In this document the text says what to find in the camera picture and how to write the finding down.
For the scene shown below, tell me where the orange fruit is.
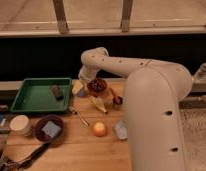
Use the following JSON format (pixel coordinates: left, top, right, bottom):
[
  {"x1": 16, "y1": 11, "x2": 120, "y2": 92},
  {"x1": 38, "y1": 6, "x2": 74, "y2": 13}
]
[{"x1": 92, "y1": 122, "x2": 107, "y2": 137}]

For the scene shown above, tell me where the dark brown block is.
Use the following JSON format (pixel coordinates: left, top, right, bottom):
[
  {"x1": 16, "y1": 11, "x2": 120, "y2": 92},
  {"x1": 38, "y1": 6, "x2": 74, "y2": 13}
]
[{"x1": 51, "y1": 85, "x2": 63, "y2": 100}]

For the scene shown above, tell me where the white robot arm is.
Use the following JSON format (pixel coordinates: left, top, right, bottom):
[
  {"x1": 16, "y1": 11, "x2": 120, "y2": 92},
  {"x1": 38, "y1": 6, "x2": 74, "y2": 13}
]
[{"x1": 78, "y1": 47, "x2": 206, "y2": 171}]

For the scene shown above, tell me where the metal spoon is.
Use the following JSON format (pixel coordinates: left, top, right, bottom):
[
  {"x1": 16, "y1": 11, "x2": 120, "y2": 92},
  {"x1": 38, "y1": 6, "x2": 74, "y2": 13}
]
[{"x1": 69, "y1": 106, "x2": 90, "y2": 126}]

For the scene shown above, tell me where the green plastic tray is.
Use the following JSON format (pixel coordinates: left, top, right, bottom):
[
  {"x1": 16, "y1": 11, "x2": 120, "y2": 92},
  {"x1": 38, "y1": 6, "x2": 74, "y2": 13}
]
[{"x1": 11, "y1": 77, "x2": 72, "y2": 113}]

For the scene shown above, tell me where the clear plastic cup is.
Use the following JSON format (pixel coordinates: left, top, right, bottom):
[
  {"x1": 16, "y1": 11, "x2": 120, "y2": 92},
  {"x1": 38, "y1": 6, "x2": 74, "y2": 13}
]
[{"x1": 114, "y1": 120, "x2": 128, "y2": 140}]

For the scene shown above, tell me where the red bowl with berries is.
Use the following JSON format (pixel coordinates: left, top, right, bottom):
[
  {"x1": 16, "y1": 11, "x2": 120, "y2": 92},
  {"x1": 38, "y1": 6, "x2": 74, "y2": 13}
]
[{"x1": 87, "y1": 77, "x2": 107, "y2": 96}]

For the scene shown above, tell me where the yellow banana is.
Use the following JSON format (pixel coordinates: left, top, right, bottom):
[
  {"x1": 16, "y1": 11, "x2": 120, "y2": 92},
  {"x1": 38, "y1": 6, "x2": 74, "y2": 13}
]
[{"x1": 91, "y1": 96, "x2": 107, "y2": 113}]

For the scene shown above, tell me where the blue grey sponge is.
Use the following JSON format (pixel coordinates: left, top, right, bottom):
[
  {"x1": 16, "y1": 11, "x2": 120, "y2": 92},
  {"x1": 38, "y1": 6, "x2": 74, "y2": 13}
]
[{"x1": 42, "y1": 121, "x2": 61, "y2": 138}]

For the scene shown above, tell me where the dark brown bowl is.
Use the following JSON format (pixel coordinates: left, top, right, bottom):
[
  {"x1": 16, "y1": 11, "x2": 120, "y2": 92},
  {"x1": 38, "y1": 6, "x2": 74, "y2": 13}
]
[{"x1": 35, "y1": 115, "x2": 64, "y2": 142}]

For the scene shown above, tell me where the black handled tool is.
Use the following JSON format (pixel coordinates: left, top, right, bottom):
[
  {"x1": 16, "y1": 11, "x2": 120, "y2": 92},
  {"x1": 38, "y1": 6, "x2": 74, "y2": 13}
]
[{"x1": 0, "y1": 143, "x2": 50, "y2": 171}]

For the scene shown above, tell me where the white round container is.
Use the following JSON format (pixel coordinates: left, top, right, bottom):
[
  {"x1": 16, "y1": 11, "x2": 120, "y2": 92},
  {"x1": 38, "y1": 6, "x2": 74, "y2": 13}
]
[{"x1": 10, "y1": 115, "x2": 32, "y2": 136}]

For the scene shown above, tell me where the blue object at edge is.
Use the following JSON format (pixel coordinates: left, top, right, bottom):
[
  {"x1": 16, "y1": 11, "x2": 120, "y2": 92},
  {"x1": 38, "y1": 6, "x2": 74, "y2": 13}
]
[{"x1": 0, "y1": 114, "x2": 10, "y2": 133}]

